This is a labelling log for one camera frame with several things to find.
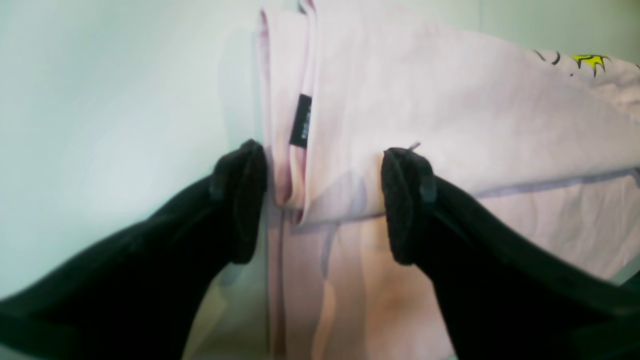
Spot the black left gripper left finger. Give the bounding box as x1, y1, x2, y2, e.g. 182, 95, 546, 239
0, 139, 268, 360

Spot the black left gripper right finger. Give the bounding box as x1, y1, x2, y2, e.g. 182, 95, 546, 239
381, 147, 640, 360

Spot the pink T-shirt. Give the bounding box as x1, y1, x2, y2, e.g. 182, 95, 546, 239
257, 0, 639, 360

